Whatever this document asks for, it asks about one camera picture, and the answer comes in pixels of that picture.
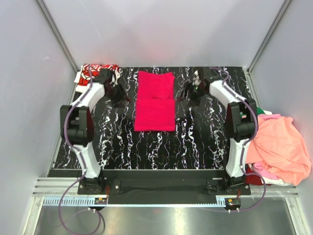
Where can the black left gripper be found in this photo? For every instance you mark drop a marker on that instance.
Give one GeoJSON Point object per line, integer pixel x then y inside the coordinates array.
{"type": "Point", "coordinates": [118, 93]}

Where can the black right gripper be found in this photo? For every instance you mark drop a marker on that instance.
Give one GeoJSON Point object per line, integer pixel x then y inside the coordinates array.
{"type": "Point", "coordinates": [187, 91]}

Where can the magenta t-shirt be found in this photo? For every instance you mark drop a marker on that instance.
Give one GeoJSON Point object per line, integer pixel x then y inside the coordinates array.
{"type": "Point", "coordinates": [155, 103]}

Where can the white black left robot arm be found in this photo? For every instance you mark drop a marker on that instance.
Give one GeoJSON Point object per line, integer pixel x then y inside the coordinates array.
{"type": "Point", "coordinates": [77, 125]}

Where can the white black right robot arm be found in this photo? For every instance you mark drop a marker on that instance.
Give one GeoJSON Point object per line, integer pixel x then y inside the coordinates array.
{"type": "Point", "coordinates": [241, 122]}

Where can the folded white red graphic t-shirt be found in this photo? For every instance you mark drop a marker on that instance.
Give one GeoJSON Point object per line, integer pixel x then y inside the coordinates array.
{"type": "Point", "coordinates": [83, 76]}

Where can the green t-shirt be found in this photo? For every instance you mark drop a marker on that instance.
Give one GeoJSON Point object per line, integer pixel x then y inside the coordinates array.
{"type": "Point", "coordinates": [260, 111]}

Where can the light pink t-shirt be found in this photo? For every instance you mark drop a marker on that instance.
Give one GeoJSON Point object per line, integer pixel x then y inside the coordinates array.
{"type": "Point", "coordinates": [264, 117]}

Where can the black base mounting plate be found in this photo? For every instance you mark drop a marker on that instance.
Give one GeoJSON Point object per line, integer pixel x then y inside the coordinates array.
{"type": "Point", "coordinates": [213, 180]}

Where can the peach t-shirt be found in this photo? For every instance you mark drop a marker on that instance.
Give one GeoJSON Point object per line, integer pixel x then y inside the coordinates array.
{"type": "Point", "coordinates": [278, 151]}

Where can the left orange connector board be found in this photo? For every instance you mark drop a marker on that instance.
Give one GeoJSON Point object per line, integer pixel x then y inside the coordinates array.
{"type": "Point", "coordinates": [101, 200]}

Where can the dark red t-shirt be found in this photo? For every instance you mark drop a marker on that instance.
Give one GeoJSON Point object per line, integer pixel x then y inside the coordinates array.
{"type": "Point", "coordinates": [251, 178]}

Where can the aluminium frame rail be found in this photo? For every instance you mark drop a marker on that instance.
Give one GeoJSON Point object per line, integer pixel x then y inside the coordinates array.
{"type": "Point", "coordinates": [56, 33]}

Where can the front aluminium extrusion rail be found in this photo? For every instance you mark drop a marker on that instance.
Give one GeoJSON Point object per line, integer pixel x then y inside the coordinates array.
{"type": "Point", "coordinates": [58, 192]}

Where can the right aluminium frame post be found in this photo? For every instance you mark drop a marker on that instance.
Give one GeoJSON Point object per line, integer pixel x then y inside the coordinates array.
{"type": "Point", "coordinates": [270, 33]}

